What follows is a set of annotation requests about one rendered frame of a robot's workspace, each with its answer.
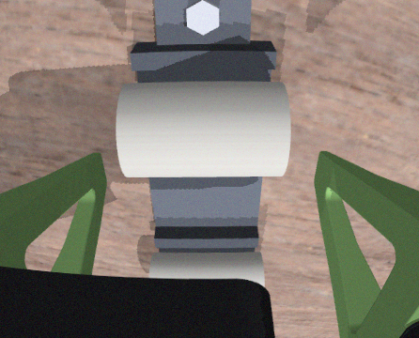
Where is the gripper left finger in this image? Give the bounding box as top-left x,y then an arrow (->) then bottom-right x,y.
0,152 -> 107,275

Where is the white cylinder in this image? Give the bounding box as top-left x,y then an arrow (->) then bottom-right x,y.
149,252 -> 265,287
116,81 -> 291,177

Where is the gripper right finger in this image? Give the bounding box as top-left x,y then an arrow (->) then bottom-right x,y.
314,151 -> 419,338

